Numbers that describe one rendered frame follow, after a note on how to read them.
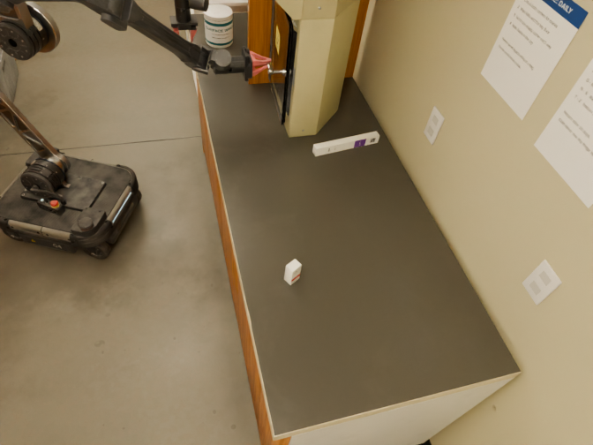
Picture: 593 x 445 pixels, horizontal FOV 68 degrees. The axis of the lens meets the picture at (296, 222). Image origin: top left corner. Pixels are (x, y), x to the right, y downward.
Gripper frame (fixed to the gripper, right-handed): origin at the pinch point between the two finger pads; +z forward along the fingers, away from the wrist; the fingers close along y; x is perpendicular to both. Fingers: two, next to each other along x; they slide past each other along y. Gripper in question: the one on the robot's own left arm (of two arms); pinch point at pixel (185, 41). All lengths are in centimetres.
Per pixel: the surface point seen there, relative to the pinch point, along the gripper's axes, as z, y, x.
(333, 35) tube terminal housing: -26, 45, -45
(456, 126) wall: -15, 77, -82
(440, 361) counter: 15, 53, -142
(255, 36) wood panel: -6.1, 26.9, -9.1
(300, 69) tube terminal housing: -15, 35, -46
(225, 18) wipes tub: 1.5, 19.4, 20.9
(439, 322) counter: 15, 57, -132
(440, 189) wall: 7, 77, -88
